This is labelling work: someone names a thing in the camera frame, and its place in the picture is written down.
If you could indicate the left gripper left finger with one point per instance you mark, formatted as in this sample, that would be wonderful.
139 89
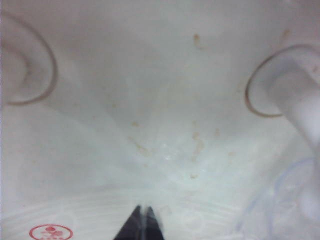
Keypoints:
133 227

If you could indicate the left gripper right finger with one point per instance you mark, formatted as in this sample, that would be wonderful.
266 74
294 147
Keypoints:
153 227

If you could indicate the clear plastic mug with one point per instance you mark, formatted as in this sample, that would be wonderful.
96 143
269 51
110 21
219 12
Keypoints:
287 200

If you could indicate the white water dispenser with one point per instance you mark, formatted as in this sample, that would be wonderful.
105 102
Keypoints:
150 87

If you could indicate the blue cold water tap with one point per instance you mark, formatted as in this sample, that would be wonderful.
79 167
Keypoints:
300 100

